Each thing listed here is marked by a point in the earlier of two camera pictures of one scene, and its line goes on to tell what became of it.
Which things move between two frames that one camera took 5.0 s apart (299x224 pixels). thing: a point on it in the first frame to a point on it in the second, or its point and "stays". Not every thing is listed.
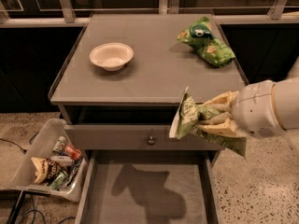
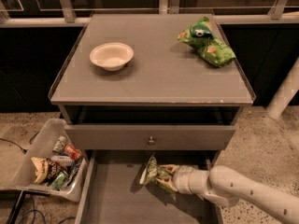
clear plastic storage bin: x=54 y=162 stays
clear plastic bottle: x=63 y=160 stays
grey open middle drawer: x=149 y=187 stays
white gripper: x=253 y=108 to x=183 y=178
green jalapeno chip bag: x=192 y=113 to x=149 y=177
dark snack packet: x=74 y=169 stays
